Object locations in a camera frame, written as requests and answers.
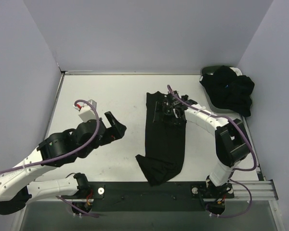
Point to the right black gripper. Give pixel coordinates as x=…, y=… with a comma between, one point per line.
x=168, y=106

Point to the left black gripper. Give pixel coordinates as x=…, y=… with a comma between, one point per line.
x=107, y=131

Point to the black printed t shirt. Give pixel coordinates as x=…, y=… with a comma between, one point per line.
x=164, y=146

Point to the black t shirt pile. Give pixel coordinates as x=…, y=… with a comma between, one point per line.
x=226, y=90

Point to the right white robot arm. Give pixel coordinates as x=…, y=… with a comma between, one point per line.
x=230, y=136

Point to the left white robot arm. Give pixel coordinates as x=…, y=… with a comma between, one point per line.
x=20, y=188

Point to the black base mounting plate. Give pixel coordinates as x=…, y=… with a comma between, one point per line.
x=180, y=196

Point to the white t shirt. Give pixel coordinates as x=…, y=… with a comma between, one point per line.
x=237, y=71

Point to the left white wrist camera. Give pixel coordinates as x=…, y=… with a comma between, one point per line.
x=85, y=112

